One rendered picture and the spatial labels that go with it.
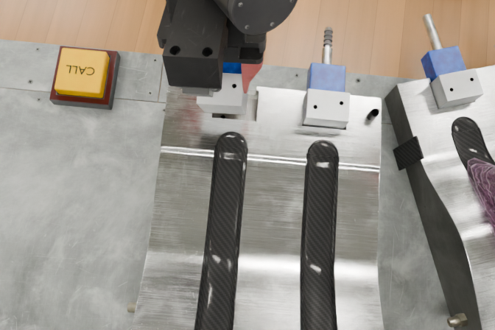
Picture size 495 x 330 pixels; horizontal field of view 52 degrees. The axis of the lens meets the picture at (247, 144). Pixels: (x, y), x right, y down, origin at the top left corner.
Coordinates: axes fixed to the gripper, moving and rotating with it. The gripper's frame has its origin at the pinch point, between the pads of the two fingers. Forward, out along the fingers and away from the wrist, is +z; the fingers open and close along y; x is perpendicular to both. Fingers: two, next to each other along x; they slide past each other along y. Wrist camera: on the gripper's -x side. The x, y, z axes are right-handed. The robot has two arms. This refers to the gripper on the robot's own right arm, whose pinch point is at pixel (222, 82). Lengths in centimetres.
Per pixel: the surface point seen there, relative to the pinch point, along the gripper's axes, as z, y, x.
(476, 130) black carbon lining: 11.8, 31.6, 4.8
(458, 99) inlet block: 7.7, 28.4, 6.4
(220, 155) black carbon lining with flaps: 7.9, -0.2, -4.3
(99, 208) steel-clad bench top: 16.4, -16.3, -7.9
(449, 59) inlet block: 6.7, 27.8, 12.4
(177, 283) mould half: 11.6, -3.3, -18.8
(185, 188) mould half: 8.9, -3.8, -8.5
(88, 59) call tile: 5.8, -19.4, 8.4
